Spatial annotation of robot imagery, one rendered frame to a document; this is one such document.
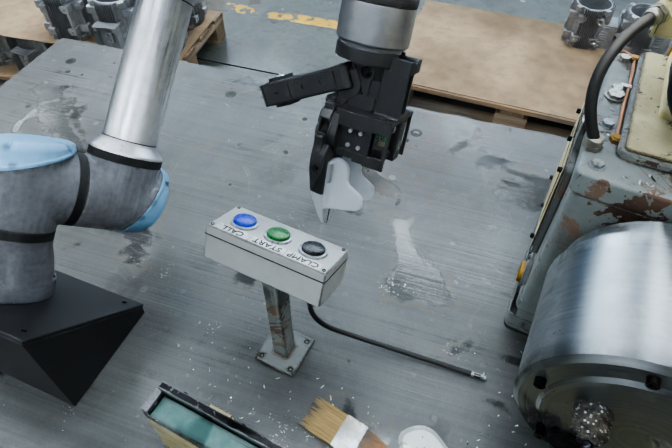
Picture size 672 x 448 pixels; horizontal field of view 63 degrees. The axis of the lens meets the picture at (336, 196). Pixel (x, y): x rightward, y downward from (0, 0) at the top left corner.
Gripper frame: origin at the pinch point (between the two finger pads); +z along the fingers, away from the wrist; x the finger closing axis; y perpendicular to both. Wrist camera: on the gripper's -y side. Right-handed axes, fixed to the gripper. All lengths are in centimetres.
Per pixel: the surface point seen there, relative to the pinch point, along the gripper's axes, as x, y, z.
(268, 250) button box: -3.3, -4.4, 5.9
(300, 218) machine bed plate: 31.9, -16.4, 21.0
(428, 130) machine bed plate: 65, -3, 7
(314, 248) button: -0.4, 0.3, 5.0
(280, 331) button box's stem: 4.1, -4.3, 23.6
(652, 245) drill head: 6.2, 34.5, -6.7
